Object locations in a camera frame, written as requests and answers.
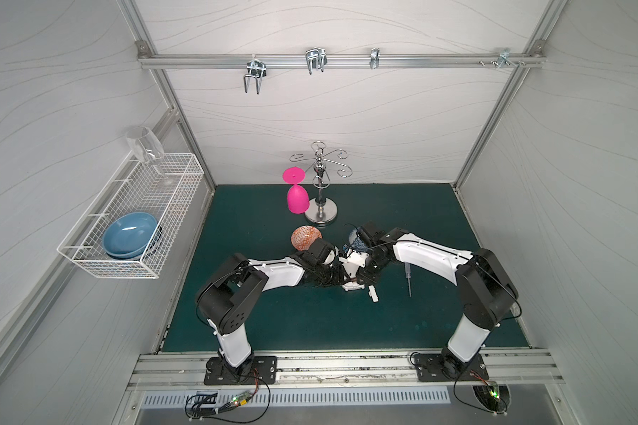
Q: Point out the clear wine glass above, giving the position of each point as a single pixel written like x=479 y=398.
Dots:
x=147 y=149

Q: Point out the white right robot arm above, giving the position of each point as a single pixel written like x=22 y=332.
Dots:
x=484 y=289

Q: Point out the white wire basket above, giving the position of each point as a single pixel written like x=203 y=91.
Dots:
x=135 y=187

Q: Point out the left base wiring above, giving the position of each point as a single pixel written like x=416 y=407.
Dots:
x=223 y=404

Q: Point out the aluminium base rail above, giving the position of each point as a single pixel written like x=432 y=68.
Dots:
x=325 y=369

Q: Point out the pink plastic goblet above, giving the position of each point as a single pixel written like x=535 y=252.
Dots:
x=297 y=197

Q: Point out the blue white patterned bowl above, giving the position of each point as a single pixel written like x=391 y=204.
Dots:
x=355 y=243

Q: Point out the aluminium top rail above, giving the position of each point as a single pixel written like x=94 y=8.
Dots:
x=335 y=61

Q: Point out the chrome glass holder stand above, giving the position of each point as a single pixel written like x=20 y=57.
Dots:
x=323 y=210

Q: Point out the white alarm clock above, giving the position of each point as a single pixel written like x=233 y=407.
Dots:
x=351 y=286

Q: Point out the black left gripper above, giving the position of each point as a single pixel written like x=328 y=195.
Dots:
x=338 y=274

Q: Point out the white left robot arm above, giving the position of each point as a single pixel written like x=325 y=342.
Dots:
x=227 y=300

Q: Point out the blue ceramic bowl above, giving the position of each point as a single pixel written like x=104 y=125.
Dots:
x=130 y=236

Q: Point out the small metal hook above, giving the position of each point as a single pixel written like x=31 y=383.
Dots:
x=374 y=58

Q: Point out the base wiring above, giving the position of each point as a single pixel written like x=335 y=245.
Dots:
x=223 y=404
x=478 y=396

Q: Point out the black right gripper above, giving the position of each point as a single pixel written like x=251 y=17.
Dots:
x=369 y=264

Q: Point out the metal corner hook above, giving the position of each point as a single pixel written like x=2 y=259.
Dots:
x=503 y=61

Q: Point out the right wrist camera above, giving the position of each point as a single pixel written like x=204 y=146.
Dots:
x=370 y=235

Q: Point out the white battery cover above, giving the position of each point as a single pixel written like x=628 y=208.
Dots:
x=373 y=294

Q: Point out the orange patterned bowl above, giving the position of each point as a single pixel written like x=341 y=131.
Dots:
x=303 y=237

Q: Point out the metal double hook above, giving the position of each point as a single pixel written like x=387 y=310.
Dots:
x=256 y=71

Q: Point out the small screwdriver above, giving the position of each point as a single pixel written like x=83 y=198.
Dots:
x=408 y=277

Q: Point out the right base wiring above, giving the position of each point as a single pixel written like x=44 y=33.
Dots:
x=478 y=396

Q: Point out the metal loop hook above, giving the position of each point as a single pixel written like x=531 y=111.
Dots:
x=316 y=60

